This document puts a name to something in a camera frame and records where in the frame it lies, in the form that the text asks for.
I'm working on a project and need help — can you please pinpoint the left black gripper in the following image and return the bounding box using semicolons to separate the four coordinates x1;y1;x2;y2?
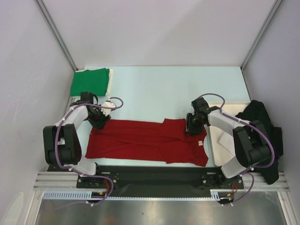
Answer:
87;105;111;130

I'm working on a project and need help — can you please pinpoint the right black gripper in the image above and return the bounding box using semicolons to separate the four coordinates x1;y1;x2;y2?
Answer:
183;112;205;136

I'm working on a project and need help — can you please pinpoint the red t shirt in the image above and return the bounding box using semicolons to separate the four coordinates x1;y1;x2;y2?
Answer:
85;119;209;167

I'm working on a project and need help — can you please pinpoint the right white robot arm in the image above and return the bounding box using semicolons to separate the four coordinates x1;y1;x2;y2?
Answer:
186;97;275;188

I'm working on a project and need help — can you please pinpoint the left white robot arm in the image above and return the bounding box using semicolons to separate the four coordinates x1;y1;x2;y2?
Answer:
43;92;116;188

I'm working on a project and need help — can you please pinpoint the white t shirt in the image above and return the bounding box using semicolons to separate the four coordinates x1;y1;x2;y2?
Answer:
218;132;235;155

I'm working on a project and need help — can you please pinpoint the folded green t shirt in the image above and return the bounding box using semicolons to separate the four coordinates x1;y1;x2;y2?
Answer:
70;68;111;97

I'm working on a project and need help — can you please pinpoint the white tray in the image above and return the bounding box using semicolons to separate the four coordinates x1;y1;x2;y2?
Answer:
207;102;250;166

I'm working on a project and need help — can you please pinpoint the black t shirt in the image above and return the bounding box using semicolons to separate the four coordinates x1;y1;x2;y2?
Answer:
236;100;284;185

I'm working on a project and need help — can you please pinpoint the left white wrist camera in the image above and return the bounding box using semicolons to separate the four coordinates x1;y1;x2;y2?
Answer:
101;100;116;116

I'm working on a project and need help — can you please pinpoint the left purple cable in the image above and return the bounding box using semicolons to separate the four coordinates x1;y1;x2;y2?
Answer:
53;97;124;209

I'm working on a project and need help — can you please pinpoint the purple cable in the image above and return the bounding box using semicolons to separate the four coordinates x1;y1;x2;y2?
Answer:
53;97;124;209
194;93;275;207

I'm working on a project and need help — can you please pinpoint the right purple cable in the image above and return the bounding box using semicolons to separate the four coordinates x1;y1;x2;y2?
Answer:
194;93;275;207

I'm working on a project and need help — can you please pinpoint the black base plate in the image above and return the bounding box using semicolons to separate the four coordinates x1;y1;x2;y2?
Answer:
76;166;244;200

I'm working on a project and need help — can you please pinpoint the slotted cable duct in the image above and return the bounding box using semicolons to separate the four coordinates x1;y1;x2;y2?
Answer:
44;188;235;201

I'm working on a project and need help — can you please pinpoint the aluminium front rail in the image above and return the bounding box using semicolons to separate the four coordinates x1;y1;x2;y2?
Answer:
33;172;290;192

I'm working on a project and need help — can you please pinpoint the left aluminium frame post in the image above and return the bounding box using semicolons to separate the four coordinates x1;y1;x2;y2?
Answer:
34;0;78;71

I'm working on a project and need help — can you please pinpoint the aluminium frame post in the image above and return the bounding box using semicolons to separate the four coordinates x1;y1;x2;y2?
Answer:
240;0;284;72
34;0;78;71

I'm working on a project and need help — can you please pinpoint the right aluminium frame post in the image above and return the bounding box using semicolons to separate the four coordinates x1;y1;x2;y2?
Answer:
240;0;284;72

